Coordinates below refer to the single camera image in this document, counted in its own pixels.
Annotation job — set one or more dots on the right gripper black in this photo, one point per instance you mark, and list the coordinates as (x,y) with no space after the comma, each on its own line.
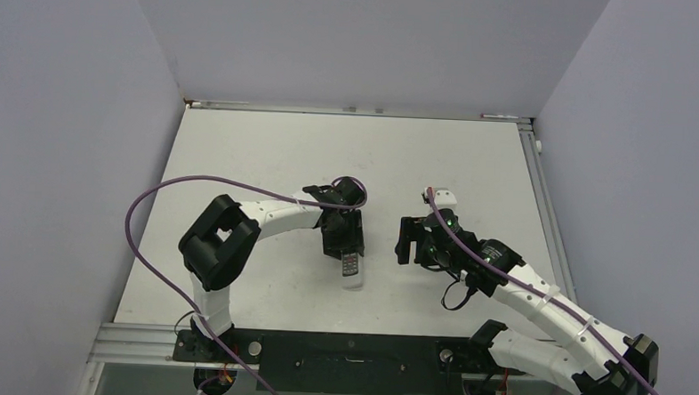
(411,231)

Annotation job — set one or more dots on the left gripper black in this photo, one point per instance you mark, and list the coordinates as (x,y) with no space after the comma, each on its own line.
(334,247)

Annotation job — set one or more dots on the white remote control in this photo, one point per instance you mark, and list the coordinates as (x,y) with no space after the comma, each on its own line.
(351,272)

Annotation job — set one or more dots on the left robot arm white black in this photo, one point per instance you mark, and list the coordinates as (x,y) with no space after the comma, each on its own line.
(217,246)

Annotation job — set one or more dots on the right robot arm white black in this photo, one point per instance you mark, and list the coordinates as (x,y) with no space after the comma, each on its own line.
(584,356)

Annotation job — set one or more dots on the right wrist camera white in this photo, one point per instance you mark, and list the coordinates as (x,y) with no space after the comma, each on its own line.
(441,197)

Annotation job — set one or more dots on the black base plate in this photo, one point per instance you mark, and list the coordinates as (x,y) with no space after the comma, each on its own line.
(364,364)

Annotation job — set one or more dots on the aluminium frame rail right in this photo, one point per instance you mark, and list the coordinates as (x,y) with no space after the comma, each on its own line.
(532,148)

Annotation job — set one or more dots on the aluminium frame rail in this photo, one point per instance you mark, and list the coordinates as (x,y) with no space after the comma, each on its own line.
(356,111)
(532,148)

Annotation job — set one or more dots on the aluminium frame rail back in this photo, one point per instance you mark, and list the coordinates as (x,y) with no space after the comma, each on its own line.
(356,111)

